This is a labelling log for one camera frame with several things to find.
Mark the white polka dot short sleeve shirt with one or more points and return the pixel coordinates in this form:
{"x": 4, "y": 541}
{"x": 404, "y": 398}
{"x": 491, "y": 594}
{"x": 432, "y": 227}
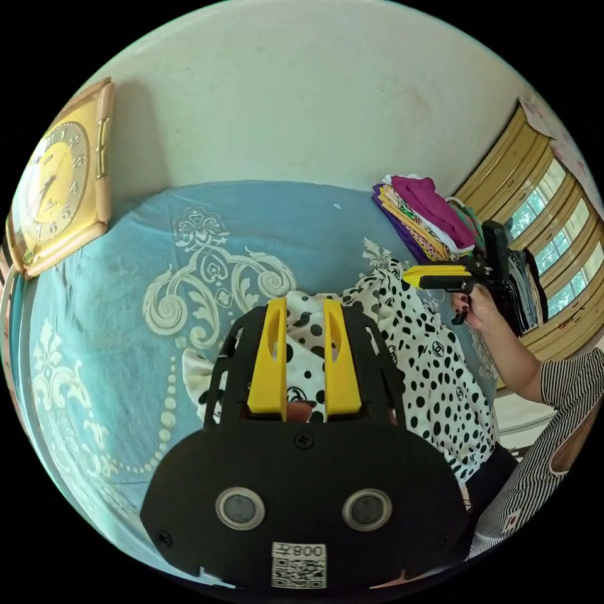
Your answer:
{"x": 439, "y": 377}

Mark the person's right forearm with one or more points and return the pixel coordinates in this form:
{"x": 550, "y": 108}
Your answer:
{"x": 512, "y": 358}

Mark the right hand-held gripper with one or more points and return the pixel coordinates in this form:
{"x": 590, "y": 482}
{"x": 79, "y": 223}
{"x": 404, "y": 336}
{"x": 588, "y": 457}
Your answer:
{"x": 479, "y": 278}

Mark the person's right hand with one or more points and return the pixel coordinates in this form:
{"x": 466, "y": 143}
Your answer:
{"x": 479, "y": 309}

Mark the yellow square wall clock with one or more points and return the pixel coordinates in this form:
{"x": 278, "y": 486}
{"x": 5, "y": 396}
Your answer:
{"x": 61, "y": 184}

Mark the bed with blue printed sheet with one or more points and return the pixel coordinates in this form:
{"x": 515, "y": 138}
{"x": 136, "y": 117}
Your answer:
{"x": 108, "y": 302}

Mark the pile of dark clothes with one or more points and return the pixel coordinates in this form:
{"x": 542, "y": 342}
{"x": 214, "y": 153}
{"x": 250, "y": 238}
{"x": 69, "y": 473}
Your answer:
{"x": 526, "y": 292}

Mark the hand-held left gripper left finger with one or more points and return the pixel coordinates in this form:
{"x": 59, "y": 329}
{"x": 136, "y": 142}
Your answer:
{"x": 269, "y": 368}

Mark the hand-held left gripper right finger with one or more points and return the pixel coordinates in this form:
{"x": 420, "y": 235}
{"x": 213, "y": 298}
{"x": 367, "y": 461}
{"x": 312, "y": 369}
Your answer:
{"x": 340, "y": 373}

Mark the window with yellow frame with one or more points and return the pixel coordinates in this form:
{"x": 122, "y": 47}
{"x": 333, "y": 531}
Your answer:
{"x": 528, "y": 179}

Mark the person's left hand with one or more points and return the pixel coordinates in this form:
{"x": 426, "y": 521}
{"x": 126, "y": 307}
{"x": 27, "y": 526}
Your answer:
{"x": 302, "y": 413}

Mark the pile of colourful clothes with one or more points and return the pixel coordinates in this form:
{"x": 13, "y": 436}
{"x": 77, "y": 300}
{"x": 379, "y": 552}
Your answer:
{"x": 424, "y": 212}

